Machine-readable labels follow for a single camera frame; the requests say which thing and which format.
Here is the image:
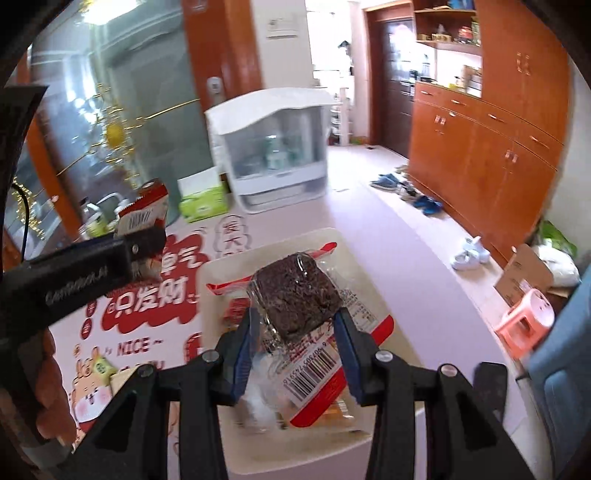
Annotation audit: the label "white red barcode snack pack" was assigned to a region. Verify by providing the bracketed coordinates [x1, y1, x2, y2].
[114, 179, 169, 283]

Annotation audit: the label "dark seaweed snack red pack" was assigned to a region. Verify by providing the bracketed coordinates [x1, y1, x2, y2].
[206, 241, 394, 432]

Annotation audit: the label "beige cracker pack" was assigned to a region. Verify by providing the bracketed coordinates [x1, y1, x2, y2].
[109, 366, 137, 396]

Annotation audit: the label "green pineapple cake packet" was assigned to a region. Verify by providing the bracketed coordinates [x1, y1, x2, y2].
[92, 356, 117, 387]

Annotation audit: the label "person left hand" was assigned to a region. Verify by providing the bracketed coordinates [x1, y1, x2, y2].
[1, 329, 76, 448]

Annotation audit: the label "green label glass bottle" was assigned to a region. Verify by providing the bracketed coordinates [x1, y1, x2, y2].
[80, 197, 108, 239]

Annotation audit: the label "glass sliding door gold ornament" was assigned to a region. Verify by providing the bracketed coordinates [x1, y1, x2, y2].
[4, 0, 260, 259]

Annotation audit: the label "blue fabric sofa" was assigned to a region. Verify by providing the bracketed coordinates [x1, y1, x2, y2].
[527, 271, 590, 474]

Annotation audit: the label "pink plastic stool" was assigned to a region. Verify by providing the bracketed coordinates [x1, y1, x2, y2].
[495, 289, 555, 361]

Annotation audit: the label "cardboard box on floor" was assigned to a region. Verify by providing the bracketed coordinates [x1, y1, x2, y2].
[495, 244, 554, 307]

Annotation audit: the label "white kids shoes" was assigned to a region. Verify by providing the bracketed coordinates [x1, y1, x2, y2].
[451, 236, 491, 271]

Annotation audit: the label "green tissue box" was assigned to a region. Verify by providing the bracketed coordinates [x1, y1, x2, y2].
[178, 167, 229, 223]

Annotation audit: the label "white plastic bag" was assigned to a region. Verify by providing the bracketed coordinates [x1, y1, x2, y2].
[533, 245, 580, 288]

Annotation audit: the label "blue slippers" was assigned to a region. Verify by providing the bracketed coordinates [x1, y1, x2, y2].
[412, 195, 443, 216]

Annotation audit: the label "white desktop storage cabinet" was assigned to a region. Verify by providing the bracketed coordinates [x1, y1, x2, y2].
[205, 87, 335, 214]

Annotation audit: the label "dark wooden entrance door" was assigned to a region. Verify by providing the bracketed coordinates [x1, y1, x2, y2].
[363, 1, 416, 157]

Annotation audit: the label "black cable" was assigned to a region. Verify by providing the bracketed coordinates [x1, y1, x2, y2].
[11, 181, 33, 264]

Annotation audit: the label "white wall switch panel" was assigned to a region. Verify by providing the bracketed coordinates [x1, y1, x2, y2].
[266, 12, 300, 39]

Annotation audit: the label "wooden wall cabinet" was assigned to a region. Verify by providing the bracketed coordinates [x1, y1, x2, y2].
[409, 1, 570, 263]

